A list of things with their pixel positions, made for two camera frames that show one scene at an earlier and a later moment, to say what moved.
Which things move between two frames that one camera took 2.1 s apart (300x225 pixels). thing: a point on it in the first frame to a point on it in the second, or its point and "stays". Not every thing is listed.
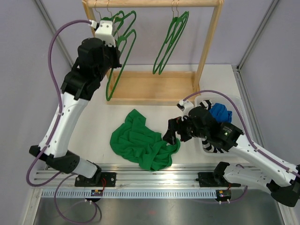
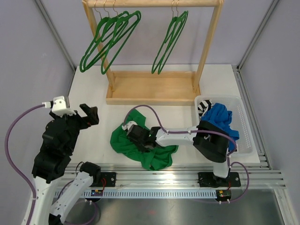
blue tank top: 220,112 stays
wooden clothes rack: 152,87 stays
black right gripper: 175,124 to 143,148
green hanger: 123,36 to 123,27
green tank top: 140,146 stays
